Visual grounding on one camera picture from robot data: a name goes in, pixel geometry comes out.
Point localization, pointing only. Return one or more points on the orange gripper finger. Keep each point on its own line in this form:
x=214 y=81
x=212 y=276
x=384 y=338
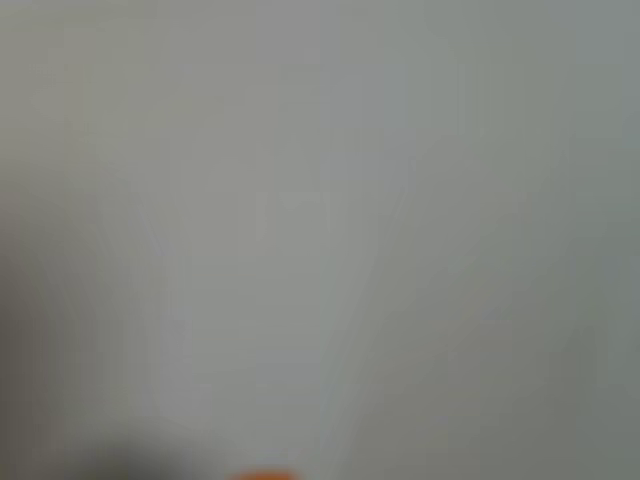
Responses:
x=267 y=475

